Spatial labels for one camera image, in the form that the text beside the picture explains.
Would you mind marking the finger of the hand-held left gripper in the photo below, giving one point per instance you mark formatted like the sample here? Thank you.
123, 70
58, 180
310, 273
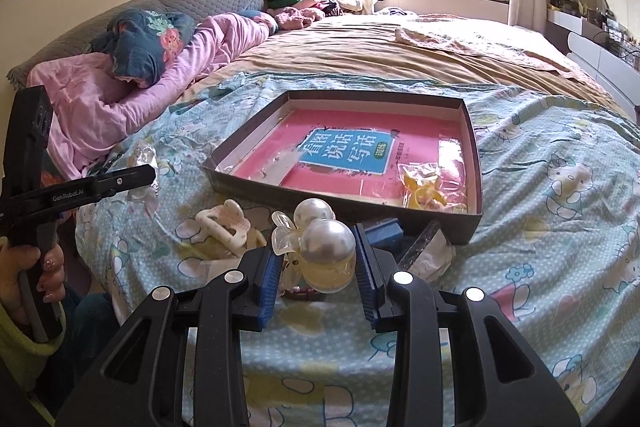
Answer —
115, 181
107, 202

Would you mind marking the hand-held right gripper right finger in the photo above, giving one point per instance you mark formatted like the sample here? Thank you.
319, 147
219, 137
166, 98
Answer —
367, 279

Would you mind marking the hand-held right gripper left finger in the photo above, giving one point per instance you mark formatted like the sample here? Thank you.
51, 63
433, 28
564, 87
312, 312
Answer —
270, 279

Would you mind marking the pearl ball hair clip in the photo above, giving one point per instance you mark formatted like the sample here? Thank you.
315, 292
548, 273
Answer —
325, 242

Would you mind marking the dark glitter item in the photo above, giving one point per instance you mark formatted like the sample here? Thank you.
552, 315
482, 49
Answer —
425, 247

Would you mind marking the white hair claw clip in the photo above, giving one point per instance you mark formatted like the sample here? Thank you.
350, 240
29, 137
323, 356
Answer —
225, 227

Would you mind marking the dark cardboard tray box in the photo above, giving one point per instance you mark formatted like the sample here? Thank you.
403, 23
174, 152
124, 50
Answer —
225, 167

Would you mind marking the person's left forearm green sleeve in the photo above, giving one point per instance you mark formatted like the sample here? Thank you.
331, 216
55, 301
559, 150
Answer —
20, 357

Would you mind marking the person's left hand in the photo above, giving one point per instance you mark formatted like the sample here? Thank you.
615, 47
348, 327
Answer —
15, 277

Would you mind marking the blue small box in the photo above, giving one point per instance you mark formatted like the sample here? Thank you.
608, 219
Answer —
385, 232

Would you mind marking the pink quilt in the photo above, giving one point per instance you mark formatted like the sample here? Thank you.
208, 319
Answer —
100, 107

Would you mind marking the yellow item in plastic bag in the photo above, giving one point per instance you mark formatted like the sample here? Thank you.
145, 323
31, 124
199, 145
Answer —
425, 192

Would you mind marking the clear flat plastic bag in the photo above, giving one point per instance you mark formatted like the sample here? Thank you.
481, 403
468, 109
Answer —
285, 164

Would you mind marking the blue floral pillow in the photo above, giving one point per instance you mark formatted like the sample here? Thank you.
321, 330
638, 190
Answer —
145, 42

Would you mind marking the pink book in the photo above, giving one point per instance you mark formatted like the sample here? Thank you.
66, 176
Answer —
345, 137

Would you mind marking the person's leg in jeans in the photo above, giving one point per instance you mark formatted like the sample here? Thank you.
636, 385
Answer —
80, 347

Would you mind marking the cartoon cat print blanket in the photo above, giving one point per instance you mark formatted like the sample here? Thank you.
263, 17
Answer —
525, 217

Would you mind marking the tan bedsheet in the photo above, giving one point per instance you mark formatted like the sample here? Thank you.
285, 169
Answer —
350, 52

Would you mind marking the cream cloth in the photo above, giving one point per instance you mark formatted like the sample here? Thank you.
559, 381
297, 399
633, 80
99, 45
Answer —
450, 42

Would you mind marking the pile of clothes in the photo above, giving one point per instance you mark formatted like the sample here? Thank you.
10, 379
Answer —
310, 2

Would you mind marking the white dresser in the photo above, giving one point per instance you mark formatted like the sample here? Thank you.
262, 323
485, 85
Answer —
600, 52

